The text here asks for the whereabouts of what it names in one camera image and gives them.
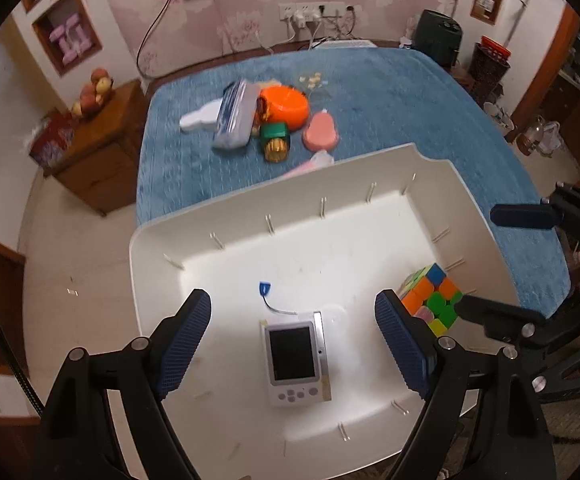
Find white set-top box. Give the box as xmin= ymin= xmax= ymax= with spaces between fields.
xmin=314 ymin=39 xmax=377 ymax=50

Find multicolour puzzle cube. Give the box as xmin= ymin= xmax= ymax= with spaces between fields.
xmin=396 ymin=263 xmax=464 ymax=337

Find orange round case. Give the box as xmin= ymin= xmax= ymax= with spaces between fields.
xmin=256 ymin=84 xmax=309 ymax=131

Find black tv cable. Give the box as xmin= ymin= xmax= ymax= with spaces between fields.
xmin=134 ymin=0 xmax=184 ymax=80

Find white bottle-shaped plastic piece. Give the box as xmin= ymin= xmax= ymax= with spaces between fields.
xmin=179 ymin=99 xmax=223 ymax=132

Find wooden side cabinet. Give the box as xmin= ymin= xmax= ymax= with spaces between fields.
xmin=43 ymin=79 xmax=149 ymax=217

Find white toy camera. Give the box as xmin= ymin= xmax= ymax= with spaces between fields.
xmin=262 ymin=311 xmax=332 ymax=408

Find blue fluffy table cloth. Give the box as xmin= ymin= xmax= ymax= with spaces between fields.
xmin=136 ymin=48 xmax=540 ymax=223

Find white charging cable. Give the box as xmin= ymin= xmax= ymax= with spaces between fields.
xmin=254 ymin=24 xmax=297 ymax=53

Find fruit pile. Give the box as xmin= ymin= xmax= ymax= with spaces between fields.
xmin=70 ymin=67 xmax=114 ymax=120

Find green gold perfume bottle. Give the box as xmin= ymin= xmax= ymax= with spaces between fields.
xmin=259 ymin=122 xmax=291 ymax=164

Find red tissue box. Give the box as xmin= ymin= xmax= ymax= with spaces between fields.
xmin=25 ymin=110 xmax=75 ymax=169

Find clear box yellow pieces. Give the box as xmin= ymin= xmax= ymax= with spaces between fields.
xmin=297 ymin=72 xmax=330 ymax=100

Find dark waste bin red lid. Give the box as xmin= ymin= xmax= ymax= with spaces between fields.
xmin=468 ymin=36 xmax=511 ymax=106

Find dark green heater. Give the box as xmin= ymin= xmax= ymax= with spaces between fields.
xmin=411 ymin=10 xmax=462 ymax=72

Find clear box blue label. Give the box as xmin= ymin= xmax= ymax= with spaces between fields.
xmin=212 ymin=79 xmax=261 ymax=151

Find pink dumbbells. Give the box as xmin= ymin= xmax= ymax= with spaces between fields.
xmin=49 ymin=12 xmax=94 ymax=66

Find white plastic tray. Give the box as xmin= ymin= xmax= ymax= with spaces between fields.
xmin=129 ymin=144 xmax=519 ymax=479

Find pink stick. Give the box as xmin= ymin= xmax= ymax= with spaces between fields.
xmin=279 ymin=150 xmax=335 ymax=180

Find pink peach-shaped toy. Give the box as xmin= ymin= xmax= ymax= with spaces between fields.
xmin=302 ymin=110 xmax=340 ymax=152

